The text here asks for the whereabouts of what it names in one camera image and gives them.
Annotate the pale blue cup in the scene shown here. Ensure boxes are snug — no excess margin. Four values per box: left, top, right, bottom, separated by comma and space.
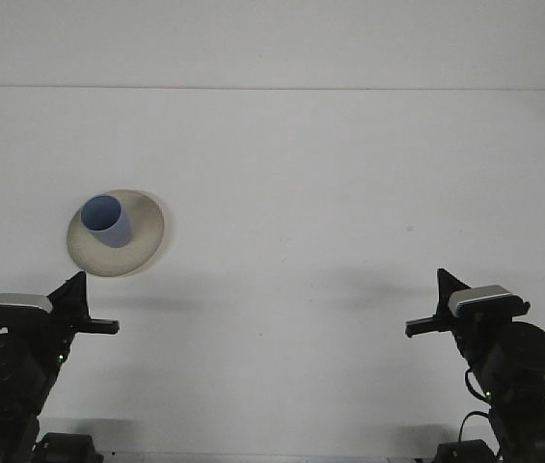
80, 193, 132, 249

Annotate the pale round plate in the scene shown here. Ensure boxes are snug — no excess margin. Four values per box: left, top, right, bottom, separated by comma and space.
65, 188, 167, 280

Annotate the grey camera box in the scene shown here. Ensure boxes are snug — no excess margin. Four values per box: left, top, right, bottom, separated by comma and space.
447, 285, 531, 318
0, 292, 54, 325

